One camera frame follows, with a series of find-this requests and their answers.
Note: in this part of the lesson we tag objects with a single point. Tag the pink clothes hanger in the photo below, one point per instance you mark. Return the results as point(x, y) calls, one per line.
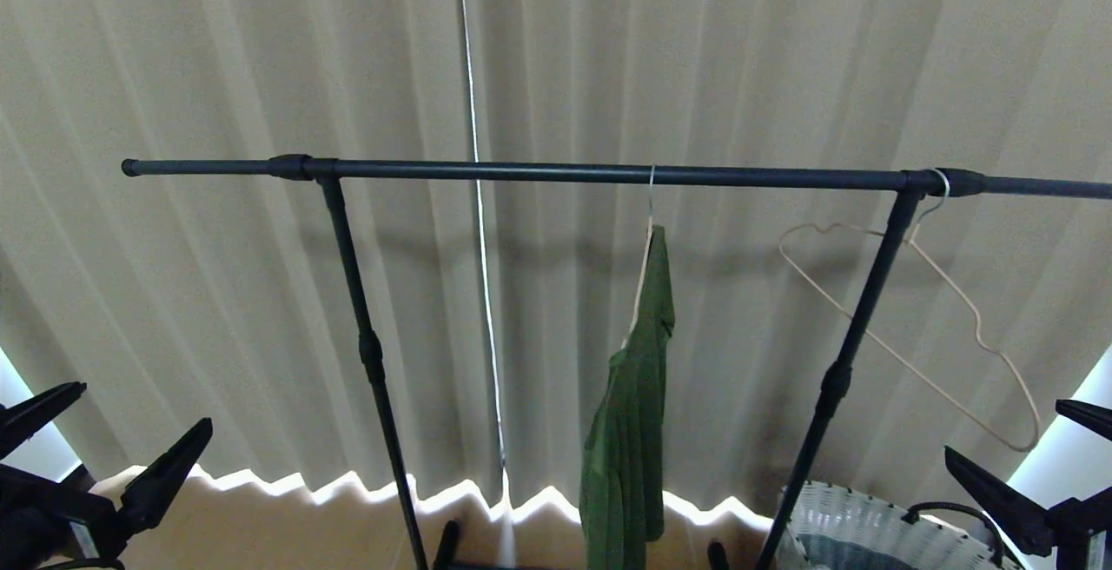
point(912, 361)
point(641, 279)

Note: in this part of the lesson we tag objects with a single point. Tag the green long-sleeved shirt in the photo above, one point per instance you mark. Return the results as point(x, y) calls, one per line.
point(625, 448)

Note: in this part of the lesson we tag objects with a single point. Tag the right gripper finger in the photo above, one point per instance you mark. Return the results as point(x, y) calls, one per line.
point(999, 496)
point(1090, 418)

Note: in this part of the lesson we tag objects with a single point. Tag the black clothes rack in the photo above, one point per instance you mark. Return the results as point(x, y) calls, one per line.
point(565, 172)

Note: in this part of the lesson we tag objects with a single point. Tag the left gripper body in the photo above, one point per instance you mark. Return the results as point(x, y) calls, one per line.
point(43, 526)

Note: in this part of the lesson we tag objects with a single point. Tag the white laundry basket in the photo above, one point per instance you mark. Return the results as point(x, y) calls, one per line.
point(834, 518)

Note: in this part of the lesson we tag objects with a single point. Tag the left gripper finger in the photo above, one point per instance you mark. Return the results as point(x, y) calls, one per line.
point(39, 414)
point(161, 483)

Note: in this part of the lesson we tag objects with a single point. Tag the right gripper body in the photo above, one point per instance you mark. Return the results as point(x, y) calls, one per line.
point(1086, 535)

